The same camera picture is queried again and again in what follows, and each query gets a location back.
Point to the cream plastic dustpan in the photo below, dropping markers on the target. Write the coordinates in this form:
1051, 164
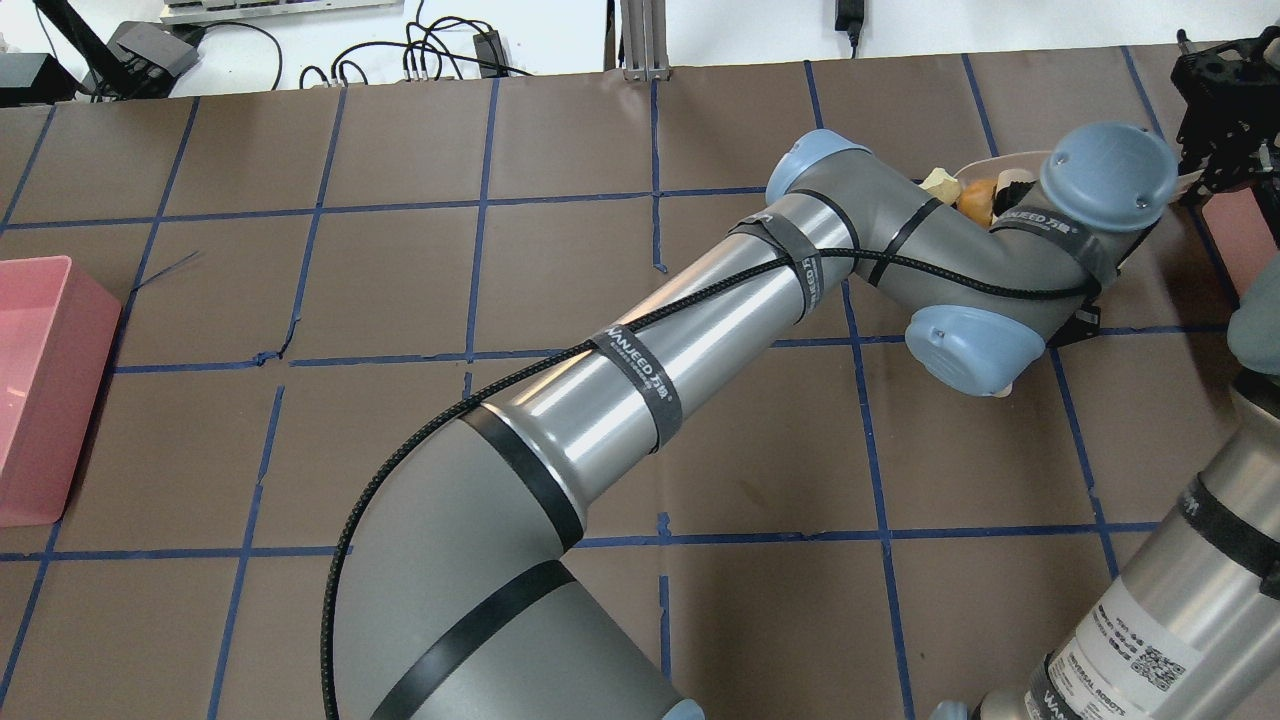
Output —
1031, 162

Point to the pale yellow peel piece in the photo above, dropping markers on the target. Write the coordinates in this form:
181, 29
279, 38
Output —
942, 186

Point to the pink plastic bin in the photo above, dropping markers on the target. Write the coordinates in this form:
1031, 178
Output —
57, 327

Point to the aluminium frame post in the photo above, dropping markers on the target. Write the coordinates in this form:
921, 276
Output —
643, 35

